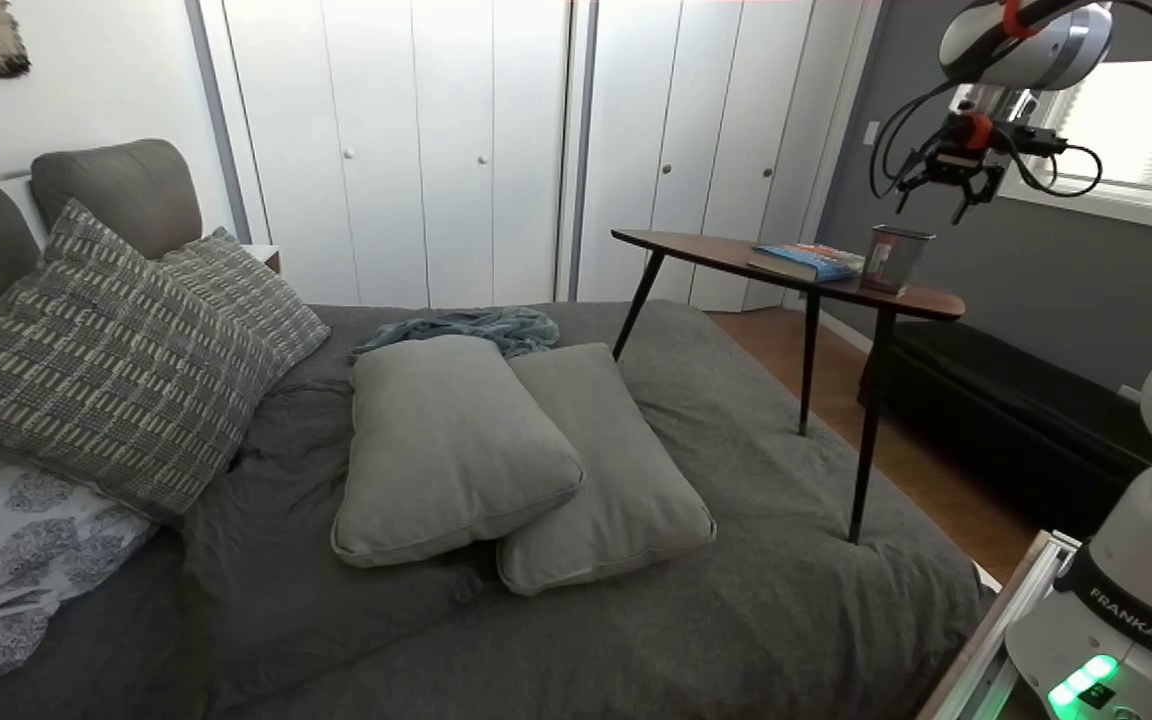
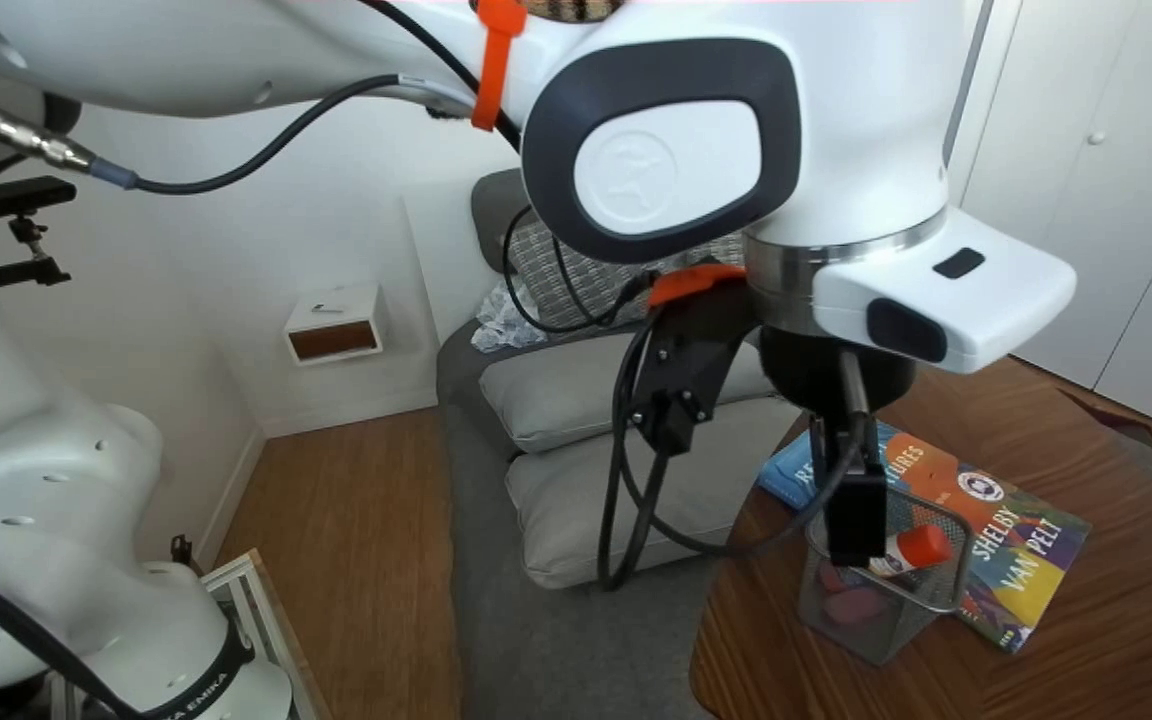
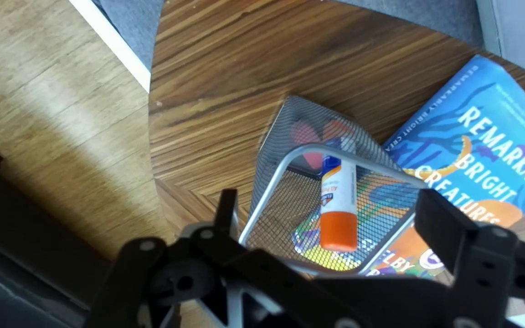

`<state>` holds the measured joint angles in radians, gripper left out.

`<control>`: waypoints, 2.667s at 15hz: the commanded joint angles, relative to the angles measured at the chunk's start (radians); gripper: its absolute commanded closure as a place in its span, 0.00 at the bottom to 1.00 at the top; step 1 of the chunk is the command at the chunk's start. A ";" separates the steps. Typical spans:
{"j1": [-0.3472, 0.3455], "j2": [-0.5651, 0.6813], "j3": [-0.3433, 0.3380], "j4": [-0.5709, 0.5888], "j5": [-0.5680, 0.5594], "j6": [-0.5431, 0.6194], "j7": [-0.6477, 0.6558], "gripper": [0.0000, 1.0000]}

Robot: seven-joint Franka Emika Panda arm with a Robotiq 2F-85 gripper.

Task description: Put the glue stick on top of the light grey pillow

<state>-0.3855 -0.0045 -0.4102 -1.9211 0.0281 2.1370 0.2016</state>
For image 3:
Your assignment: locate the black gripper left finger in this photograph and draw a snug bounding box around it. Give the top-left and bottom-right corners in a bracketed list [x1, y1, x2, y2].
[83, 187, 315, 328]

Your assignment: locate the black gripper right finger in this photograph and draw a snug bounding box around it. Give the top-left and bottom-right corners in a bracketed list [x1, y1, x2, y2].
[411, 187, 525, 328]

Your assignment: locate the orange capped glue stick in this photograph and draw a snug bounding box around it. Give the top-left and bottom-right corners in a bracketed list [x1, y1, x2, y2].
[317, 153, 360, 253]

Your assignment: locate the silver mesh pen holder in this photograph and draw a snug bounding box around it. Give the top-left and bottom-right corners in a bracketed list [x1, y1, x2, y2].
[236, 93, 426, 279]

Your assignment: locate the colourful blue paperback book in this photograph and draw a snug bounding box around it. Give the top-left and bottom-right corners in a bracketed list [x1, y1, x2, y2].
[287, 53, 525, 288]

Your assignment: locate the black low cabinet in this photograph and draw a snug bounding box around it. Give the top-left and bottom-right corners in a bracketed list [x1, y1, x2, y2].
[0, 149, 112, 328]

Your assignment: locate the wooden table with black legs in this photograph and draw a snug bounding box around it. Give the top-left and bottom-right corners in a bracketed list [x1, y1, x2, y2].
[145, 0, 525, 328]

